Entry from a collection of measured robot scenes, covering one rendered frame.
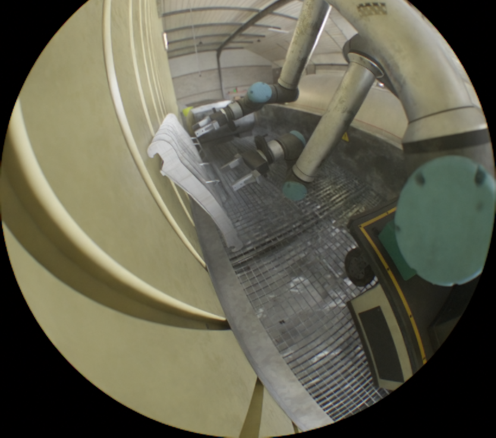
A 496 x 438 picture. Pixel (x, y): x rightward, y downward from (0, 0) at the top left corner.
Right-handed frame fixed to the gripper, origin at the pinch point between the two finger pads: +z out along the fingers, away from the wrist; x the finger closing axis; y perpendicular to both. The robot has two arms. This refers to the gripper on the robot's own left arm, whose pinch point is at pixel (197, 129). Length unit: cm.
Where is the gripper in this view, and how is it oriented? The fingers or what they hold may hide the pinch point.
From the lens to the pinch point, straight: 74.5
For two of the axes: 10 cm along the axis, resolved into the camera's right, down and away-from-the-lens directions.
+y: -3.1, -6.8, -6.7
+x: 4.2, 5.3, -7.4
